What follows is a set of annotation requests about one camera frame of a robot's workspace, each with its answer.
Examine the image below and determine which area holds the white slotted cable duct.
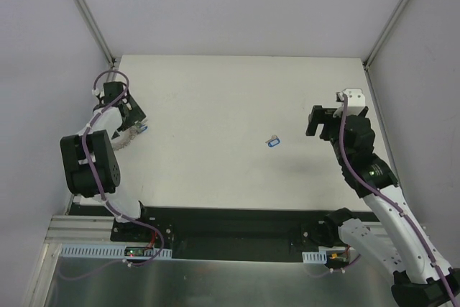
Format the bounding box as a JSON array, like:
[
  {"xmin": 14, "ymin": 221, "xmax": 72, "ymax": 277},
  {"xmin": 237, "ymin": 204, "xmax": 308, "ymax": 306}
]
[
  {"xmin": 302, "ymin": 250, "xmax": 328, "ymax": 265},
  {"xmin": 60, "ymin": 244, "xmax": 173, "ymax": 260}
]

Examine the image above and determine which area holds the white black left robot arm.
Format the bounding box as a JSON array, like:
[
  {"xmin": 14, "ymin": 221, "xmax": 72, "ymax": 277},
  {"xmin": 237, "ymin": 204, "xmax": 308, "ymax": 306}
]
[{"xmin": 60, "ymin": 81, "xmax": 152, "ymax": 242}]

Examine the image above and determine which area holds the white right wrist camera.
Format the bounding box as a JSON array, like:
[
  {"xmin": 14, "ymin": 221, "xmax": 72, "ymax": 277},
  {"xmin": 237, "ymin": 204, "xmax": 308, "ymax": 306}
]
[{"xmin": 333, "ymin": 88, "xmax": 366, "ymax": 117}]

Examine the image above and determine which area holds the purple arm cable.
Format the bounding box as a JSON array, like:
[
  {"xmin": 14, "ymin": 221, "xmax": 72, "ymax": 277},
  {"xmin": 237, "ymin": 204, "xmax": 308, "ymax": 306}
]
[
  {"xmin": 57, "ymin": 70, "xmax": 166, "ymax": 281},
  {"xmin": 305, "ymin": 93, "xmax": 456, "ymax": 307}
]

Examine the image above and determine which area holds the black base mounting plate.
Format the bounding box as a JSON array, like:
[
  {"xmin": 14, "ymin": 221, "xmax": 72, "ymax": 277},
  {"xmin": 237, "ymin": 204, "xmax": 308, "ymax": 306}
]
[{"xmin": 110, "ymin": 207, "xmax": 343, "ymax": 262}]

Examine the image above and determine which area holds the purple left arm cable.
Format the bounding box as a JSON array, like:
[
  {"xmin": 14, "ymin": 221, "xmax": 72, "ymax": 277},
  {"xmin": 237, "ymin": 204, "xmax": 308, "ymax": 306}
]
[{"xmin": 57, "ymin": 70, "xmax": 166, "ymax": 281}]

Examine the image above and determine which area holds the silver disc with key rings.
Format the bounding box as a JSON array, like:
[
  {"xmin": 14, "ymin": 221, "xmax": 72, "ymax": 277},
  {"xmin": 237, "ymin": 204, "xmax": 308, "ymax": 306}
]
[{"xmin": 111, "ymin": 126, "xmax": 140, "ymax": 151}]

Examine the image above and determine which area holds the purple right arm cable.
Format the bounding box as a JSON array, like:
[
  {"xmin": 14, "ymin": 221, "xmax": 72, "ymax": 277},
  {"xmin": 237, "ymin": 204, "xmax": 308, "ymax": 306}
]
[{"xmin": 305, "ymin": 93, "xmax": 456, "ymax": 307}]

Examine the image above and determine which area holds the white slotted cable duct left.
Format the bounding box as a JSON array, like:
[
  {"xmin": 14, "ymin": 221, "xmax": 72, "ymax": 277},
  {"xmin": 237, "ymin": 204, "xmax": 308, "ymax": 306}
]
[{"xmin": 60, "ymin": 244, "xmax": 173, "ymax": 260}]

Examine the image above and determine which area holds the aluminium corner frame post left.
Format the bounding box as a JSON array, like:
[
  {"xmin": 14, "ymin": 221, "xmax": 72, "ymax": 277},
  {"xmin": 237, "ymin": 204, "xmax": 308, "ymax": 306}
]
[{"xmin": 73, "ymin": 0, "xmax": 118, "ymax": 68}]

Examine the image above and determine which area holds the white slotted cable duct right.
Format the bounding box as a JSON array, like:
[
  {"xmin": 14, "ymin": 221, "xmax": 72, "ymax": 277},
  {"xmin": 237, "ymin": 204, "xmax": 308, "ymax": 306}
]
[{"xmin": 302, "ymin": 250, "xmax": 328, "ymax": 265}]

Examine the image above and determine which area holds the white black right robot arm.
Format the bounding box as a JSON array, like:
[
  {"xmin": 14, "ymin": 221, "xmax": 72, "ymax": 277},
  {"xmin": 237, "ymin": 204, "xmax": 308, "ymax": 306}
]
[{"xmin": 305, "ymin": 106, "xmax": 459, "ymax": 306}]

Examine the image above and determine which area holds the aluminium corner frame post right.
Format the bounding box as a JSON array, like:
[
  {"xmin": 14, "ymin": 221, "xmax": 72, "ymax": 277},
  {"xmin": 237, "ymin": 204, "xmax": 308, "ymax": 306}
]
[{"xmin": 363, "ymin": 0, "xmax": 412, "ymax": 71}]

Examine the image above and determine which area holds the aluminium corner frame post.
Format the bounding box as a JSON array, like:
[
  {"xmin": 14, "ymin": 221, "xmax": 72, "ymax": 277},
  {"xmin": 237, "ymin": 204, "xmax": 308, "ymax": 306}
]
[
  {"xmin": 363, "ymin": 0, "xmax": 412, "ymax": 71},
  {"xmin": 73, "ymin": 0, "xmax": 118, "ymax": 68}
]

